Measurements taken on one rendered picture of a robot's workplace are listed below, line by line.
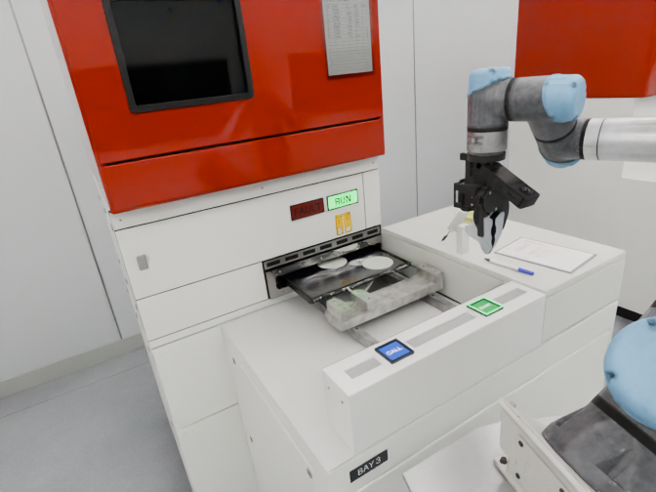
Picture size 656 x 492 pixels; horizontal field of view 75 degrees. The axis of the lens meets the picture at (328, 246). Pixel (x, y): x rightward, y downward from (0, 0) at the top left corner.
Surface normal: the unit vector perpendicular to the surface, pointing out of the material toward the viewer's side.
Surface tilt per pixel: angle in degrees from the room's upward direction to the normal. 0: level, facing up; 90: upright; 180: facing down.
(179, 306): 90
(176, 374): 90
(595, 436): 27
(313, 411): 0
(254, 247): 90
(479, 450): 0
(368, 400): 90
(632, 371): 55
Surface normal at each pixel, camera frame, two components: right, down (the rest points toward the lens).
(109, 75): 0.51, 0.27
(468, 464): -0.10, -0.92
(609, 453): -0.32, -0.53
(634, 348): -0.66, -0.26
